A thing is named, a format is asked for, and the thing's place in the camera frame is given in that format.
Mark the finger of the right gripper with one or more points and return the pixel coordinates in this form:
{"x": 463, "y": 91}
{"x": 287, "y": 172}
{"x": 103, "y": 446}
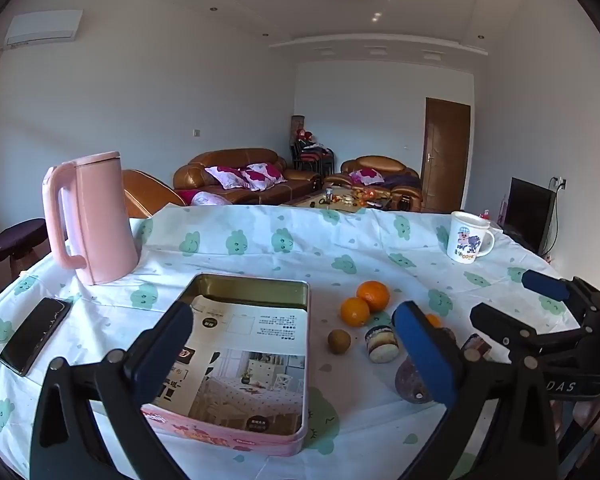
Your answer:
{"x": 521, "y": 339}
{"x": 553, "y": 288}

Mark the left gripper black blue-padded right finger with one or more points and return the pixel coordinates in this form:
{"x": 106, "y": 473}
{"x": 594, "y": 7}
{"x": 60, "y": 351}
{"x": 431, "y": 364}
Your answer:
{"x": 520, "y": 441}

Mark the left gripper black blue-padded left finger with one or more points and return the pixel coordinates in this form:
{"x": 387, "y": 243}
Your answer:
{"x": 66, "y": 441}

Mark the small orange mandarin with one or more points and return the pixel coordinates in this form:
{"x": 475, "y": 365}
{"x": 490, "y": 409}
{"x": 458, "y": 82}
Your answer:
{"x": 434, "y": 320}

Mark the purple passion fruit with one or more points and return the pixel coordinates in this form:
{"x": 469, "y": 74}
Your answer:
{"x": 409, "y": 384}

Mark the layered cake piece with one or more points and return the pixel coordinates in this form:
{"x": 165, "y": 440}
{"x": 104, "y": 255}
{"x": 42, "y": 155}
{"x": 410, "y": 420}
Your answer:
{"x": 381, "y": 344}

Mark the brown kiwi fruit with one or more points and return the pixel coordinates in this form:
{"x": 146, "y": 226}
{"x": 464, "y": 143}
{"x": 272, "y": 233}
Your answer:
{"x": 338, "y": 341}

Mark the dark dried date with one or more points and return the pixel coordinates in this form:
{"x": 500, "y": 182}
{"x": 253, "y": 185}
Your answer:
{"x": 475, "y": 347}

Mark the black television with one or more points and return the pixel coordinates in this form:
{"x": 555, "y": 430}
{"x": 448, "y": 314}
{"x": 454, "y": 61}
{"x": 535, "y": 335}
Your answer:
{"x": 529, "y": 213}

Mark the white cartoon mug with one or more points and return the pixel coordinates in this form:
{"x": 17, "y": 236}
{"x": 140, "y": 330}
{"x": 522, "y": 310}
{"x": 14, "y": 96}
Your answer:
{"x": 470, "y": 237}

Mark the black smartphone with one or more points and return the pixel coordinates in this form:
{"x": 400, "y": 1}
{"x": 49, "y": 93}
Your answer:
{"x": 32, "y": 334}

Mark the white tablecloth green clouds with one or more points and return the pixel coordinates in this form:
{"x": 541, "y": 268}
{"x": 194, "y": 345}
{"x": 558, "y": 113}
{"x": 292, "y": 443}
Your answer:
{"x": 358, "y": 425}

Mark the pink metal tin box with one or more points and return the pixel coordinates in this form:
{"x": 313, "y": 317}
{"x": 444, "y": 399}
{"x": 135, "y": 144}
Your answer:
{"x": 255, "y": 292}

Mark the printed paper sheet in tin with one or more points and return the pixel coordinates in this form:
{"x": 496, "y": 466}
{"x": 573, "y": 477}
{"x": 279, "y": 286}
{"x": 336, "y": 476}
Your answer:
{"x": 243, "y": 367}

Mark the brown leather armchair far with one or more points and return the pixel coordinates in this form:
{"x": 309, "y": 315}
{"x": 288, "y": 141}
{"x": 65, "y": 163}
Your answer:
{"x": 401, "y": 181}

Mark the pink electric kettle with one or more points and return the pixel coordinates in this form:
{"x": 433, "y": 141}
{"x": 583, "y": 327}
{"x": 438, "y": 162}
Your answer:
{"x": 88, "y": 228}

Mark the purple round stool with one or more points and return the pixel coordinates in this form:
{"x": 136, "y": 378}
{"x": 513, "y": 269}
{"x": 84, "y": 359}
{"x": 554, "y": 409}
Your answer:
{"x": 18, "y": 243}

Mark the brown wooden door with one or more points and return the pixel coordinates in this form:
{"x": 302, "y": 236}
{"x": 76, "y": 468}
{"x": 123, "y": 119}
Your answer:
{"x": 445, "y": 155}

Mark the cluttered coffee table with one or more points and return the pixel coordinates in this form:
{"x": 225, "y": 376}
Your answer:
{"x": 346, "y": 199}

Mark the pink cushion on armchair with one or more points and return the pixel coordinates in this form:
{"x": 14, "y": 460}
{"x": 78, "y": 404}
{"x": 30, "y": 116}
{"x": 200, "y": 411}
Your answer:
{"x": 366, "y": 177}

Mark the brown leather chair near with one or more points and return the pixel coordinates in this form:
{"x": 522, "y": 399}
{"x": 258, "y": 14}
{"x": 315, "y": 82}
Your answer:
{"x": 144, "y": 195}

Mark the stacked black red chairs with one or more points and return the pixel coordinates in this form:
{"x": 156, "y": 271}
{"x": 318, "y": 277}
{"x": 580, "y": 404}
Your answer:
{"x": 308, "y": 155}

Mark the brown leather long sofa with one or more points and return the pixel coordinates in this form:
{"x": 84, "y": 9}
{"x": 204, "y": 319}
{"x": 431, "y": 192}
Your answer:
{"x": 191, "y": 179}

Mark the pink floral cushion right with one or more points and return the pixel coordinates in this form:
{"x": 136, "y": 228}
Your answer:
{"x": 261, "y": 176}

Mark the pink floral cushion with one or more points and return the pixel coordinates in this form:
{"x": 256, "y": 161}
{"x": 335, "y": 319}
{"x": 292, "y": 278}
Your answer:
{"x": 261, "y": 176}
{"x": 228, "y": 177}

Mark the pink floral cushion left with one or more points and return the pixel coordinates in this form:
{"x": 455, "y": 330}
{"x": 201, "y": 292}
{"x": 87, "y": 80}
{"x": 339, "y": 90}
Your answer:
{"x": 228, "y": 177}

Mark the white air conditioner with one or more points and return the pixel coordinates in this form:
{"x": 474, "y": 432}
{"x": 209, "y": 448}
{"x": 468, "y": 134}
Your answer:
{"x": 43, "y": 27}

